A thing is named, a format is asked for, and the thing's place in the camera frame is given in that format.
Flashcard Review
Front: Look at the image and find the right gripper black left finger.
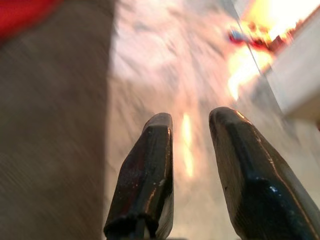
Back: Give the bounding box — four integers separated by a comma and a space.
103, 112, 175, 240

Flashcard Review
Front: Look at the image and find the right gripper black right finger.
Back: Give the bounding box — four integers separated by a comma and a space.
208, 106, 320, 240

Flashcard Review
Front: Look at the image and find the red pillow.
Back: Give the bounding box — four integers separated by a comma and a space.
0, 0, 63, 45

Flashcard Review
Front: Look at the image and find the brown two-seat fabric sofa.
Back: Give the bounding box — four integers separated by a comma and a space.
0, 0, 116, 240

